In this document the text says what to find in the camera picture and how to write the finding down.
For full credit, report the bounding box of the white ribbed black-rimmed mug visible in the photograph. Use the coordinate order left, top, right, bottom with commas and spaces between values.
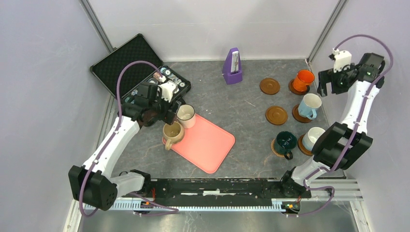
177, 104, 196, 129

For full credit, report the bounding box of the beige mug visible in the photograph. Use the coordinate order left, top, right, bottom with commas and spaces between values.
162, 121, 185, 150

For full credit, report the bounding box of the orange mug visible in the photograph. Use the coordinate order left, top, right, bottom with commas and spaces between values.
293, 70, 315, 91

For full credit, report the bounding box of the white mug blue handle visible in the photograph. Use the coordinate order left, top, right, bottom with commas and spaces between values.
298, 93, 322, 120

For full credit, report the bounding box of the brown wooden coaster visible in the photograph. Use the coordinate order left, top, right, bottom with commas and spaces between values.
297, 134, 313, 156
288, 79, 310, 96
259, 78, 280, 95
292, 104, 312, 123
265, 106, 288, 126

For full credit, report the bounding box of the dark green mug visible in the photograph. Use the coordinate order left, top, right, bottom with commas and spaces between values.
275, 131, 297, 160

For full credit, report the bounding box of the woven rattan coaster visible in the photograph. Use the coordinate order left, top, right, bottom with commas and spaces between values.
271, 139, 287, 158

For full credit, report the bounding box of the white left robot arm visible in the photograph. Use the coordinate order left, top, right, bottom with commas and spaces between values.
68, 81, 181, 211

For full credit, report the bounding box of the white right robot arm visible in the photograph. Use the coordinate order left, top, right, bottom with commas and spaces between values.
279, 51, 385, 197

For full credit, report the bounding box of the pink plastic tray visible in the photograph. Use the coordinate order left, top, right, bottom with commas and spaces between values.
171, 114, 235, 174

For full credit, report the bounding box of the black poker chip case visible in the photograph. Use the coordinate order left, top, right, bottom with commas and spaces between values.
90, 34, 191, 118

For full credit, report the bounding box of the purple metronome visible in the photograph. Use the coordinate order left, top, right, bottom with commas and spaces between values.
222, 47, 243, 85

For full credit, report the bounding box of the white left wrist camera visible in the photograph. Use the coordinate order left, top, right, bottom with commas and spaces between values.
159, 76, 177, 102

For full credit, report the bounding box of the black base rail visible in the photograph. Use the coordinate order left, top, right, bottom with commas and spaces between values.
137, 178, 311, 207

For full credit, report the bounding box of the aluminium frame rail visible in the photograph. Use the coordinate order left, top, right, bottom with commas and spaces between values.
73, 179, 364, 212

